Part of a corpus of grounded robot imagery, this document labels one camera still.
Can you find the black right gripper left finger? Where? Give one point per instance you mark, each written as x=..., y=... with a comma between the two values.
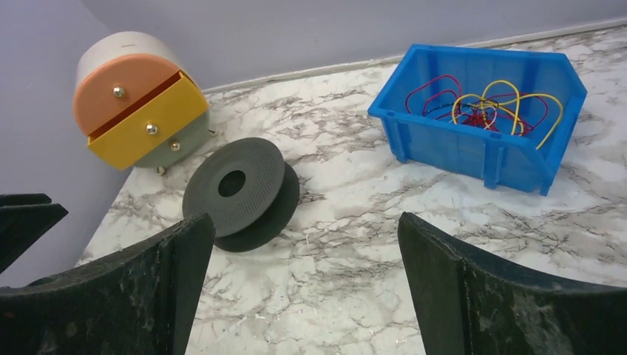
x=139, y=300

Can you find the dark grey cable spool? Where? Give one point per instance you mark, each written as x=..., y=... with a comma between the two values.
x=248, y=190

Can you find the blue plastic bin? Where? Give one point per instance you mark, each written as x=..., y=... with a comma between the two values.
x=502, y=116

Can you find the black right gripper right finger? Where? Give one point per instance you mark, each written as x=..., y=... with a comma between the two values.
x=470, y=301

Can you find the round mini drawer cabinet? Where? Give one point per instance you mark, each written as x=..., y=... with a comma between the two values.
x=136, y=104

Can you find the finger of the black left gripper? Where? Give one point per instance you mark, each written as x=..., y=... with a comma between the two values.
x=24, y=199
x=22, y=226

